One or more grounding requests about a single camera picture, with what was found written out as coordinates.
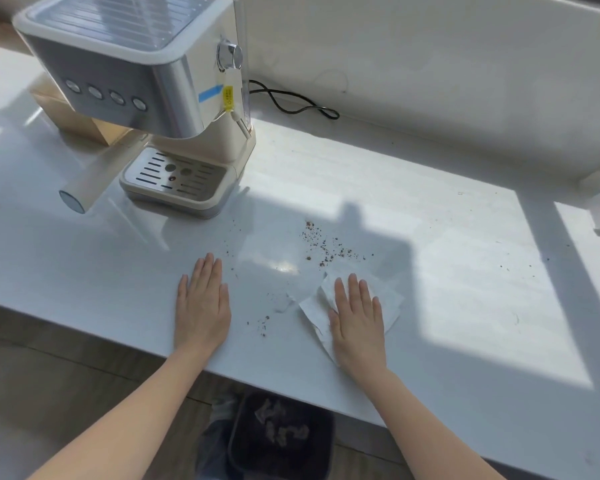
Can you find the person's right middle finger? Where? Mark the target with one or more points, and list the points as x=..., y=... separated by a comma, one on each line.
x=355, y=294

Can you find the blue tape strip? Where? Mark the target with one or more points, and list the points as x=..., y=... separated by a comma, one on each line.
x=211, y=92

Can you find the steam wand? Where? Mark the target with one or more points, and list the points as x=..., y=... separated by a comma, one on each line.
x=241, y=125

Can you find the round silver machine button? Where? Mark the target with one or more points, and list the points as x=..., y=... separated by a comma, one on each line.
x=94, y=91
x=71, y=85
x=116, y=97
x=139, y=103

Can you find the person's left hand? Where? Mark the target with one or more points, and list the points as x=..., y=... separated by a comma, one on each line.
x=202, y=314

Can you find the cream and silver espresso machine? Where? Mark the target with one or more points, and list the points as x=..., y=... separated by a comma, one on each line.
x=180, y=69

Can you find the person's left forearm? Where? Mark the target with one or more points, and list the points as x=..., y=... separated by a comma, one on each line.
x=130, y=419

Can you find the scattered coffee grounds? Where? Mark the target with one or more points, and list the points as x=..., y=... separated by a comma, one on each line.
x=325, y=244

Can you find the person's left little finger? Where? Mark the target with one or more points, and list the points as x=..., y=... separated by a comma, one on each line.
x=182, y=294

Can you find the small torn tissue piece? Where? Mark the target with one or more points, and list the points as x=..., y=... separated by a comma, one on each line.
x=284, y=307

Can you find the brown cardboard box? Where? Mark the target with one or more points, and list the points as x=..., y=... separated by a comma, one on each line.
x=80, y=122

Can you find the silver steam knob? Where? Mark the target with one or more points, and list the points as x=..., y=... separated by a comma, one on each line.
x=230, y=54

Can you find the person's left middle finger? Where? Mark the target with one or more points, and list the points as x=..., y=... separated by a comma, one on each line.
x=206, y=277

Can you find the yellow paper tag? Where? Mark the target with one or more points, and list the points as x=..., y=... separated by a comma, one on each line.
x=229, y=97

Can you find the black trash bin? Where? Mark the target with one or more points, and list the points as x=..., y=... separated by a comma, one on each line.
x=300, y=454

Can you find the person's left thumb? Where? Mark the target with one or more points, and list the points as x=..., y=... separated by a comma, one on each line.
x=225, y=304

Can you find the white paper tissue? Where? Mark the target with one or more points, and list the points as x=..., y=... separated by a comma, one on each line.
x=390, y=302

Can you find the person's right little finger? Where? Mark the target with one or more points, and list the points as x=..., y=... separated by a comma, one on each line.
x=378, y=315

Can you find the person's right hand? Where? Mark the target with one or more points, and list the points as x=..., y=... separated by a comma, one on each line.
x=360, y=334

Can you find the crumpled tissues in bin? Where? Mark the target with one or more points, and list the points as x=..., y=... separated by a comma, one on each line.
x=280, y=424

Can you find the person's right thumb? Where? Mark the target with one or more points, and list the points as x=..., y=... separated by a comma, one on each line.
x=333, y=330

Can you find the clear plastic bin liner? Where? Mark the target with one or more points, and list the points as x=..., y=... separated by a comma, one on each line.
x=215, y=439

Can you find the slotted metal drip tray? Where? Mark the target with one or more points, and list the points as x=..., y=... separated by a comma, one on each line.
x=175, y=182

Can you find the person's right forearm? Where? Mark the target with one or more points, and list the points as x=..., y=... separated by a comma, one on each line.
x=420, y=429

